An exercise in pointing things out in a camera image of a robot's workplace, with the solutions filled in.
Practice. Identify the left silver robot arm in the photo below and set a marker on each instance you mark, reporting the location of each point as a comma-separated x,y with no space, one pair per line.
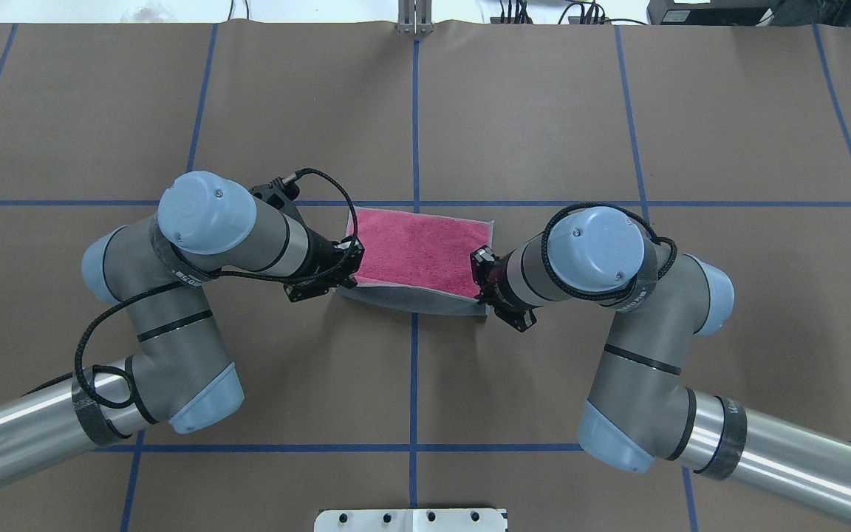
156,354

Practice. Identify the black electronics box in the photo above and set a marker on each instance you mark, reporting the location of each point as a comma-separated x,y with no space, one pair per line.
706,13

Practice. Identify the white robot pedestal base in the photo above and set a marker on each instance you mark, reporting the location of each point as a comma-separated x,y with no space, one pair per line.
413,519

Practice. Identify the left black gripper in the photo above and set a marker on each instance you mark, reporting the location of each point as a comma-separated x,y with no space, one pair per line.
320,255

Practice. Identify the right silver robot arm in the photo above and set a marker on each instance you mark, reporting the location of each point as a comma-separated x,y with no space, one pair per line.
637,410

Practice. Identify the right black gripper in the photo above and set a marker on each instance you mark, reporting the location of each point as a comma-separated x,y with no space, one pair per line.
494,278

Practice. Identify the aluminium frame post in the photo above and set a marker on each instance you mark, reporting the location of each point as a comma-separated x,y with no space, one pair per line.
414,17

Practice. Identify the pink and grey towel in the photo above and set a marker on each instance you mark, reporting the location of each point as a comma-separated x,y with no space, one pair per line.
419,263

